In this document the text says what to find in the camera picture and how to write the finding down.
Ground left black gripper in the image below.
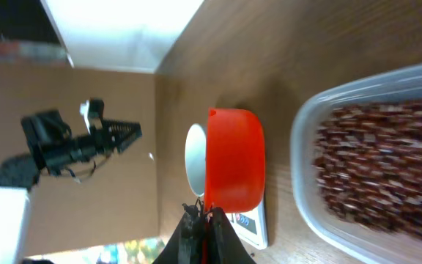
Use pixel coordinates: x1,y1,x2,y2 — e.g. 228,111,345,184
21,109,142,176

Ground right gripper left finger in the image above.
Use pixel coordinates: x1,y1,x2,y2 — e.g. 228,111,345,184
153,203,205,264

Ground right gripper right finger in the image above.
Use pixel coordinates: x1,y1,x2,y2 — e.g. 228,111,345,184
209,208,255,264

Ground orange measuring scoop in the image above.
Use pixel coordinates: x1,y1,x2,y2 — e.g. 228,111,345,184
202,108,265,263

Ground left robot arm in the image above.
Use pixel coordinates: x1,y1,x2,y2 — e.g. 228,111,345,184
0,109,142,263

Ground white digital kitchen scale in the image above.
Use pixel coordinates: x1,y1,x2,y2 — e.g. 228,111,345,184
226,198,268,250

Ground white bowl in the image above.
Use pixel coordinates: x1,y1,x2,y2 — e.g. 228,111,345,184
185,123,207,197

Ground clear plastic container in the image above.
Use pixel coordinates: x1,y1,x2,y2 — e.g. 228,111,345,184
289,58,422,264

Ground red beans in container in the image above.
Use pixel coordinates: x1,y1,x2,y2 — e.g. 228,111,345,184
312,100,422,240

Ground left black cable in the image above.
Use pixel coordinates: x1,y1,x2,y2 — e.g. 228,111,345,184
60,153,113,184

